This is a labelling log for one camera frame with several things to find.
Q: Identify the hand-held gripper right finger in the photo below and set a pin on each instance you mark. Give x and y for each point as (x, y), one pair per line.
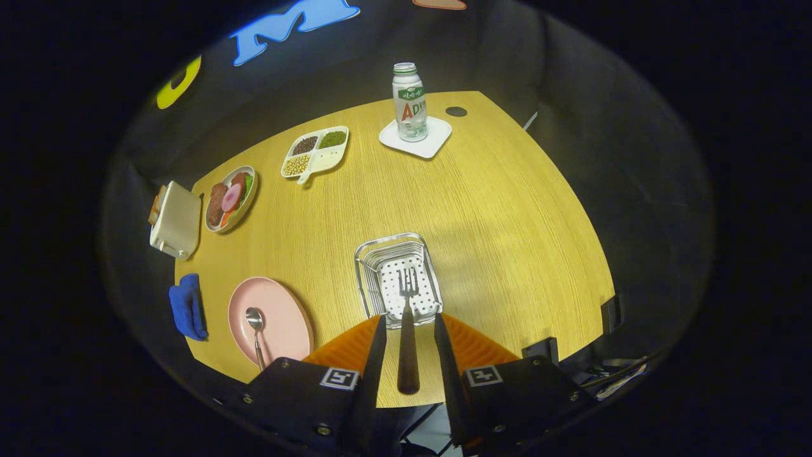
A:
(449, 374)

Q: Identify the white drink bottle green label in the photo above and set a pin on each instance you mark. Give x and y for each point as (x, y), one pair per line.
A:
(410, 105)

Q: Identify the black backdrop cloth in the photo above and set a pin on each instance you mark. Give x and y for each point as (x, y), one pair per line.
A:
(571, 158)

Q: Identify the pile of dark beans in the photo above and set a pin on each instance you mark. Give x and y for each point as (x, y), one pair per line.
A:
(305, 145)

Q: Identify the metal spoon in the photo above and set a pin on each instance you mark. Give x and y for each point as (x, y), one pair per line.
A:
(254, 318)

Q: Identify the black table edge clamp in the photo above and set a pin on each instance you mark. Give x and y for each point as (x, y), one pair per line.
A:
(612, 314)
(540, 350)

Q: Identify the toast bread slice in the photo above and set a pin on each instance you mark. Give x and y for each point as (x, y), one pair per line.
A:
(154, 212)
(160, 193)

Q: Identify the pink ham slice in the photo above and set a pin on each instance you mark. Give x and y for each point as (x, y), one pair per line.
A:
(231, 197)

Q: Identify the blue folded cloth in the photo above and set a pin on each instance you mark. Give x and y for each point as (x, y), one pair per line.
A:
(188, 308)

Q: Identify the pink round plate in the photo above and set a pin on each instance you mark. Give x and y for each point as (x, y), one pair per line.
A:
(285, 317)

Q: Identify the oval cream food plate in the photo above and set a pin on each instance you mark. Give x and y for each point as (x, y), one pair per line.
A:
(244, 212)

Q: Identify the cream white toaster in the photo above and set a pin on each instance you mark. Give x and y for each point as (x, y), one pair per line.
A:
(177, 219)

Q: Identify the black round table grommet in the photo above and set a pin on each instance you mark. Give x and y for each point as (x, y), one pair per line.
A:
(456, 112)

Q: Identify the white square coaster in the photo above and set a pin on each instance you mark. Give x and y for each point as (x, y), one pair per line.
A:
(438, 136)

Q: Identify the brown sausage piece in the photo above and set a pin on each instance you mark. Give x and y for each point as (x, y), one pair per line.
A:
(238, 178)

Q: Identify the cream divided dish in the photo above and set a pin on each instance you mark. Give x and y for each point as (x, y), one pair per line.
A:
(327, 160)

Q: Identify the green lettuce leaf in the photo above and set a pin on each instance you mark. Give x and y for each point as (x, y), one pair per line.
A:
(249, 184)

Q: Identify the pile of green beans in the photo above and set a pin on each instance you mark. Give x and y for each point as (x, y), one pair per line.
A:
(332, 139)

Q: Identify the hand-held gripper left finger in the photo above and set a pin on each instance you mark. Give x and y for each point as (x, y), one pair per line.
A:
(371, 374)

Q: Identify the pile of yellow beans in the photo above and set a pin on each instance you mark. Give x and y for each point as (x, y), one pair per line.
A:
(296, 165)

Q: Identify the orange carrot slice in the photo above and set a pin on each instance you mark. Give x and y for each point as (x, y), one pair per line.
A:
(226, 218)

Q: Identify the dark red meat piece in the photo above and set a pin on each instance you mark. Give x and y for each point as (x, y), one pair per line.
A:
(216, 204)

